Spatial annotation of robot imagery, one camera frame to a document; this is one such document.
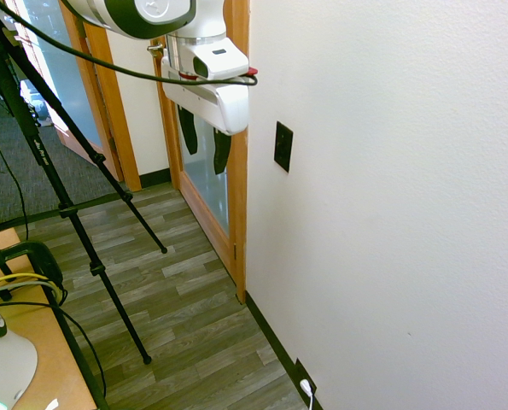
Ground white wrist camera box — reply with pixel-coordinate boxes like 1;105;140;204
184;37;250;81

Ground wooden glass door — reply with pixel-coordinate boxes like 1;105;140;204
149;36;238;287

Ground white plug with cable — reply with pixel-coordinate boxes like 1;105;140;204
299;378;317;410

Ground wooden glass side panel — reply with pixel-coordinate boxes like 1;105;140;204
5;0;143;192

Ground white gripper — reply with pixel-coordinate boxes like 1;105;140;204
160;56;250;175

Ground wooden door frame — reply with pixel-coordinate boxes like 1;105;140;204
222;0;251;305

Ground black base cable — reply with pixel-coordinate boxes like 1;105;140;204
0;286;108;398

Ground grey cable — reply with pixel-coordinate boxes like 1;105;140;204
0;279;62;305

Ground yellow cable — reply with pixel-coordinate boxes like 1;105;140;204
0;272;62;300

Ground black wall baseboard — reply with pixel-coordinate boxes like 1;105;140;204
244;290;324;410

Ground black table clamp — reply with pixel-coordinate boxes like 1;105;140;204
0;241;65;296

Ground black light switch plate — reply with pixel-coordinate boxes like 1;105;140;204
273;120;295;173

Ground black camera tripod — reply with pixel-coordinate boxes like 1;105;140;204
0;8;169;410

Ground black wall outlet plate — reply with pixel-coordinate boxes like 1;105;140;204
295;357;318;397

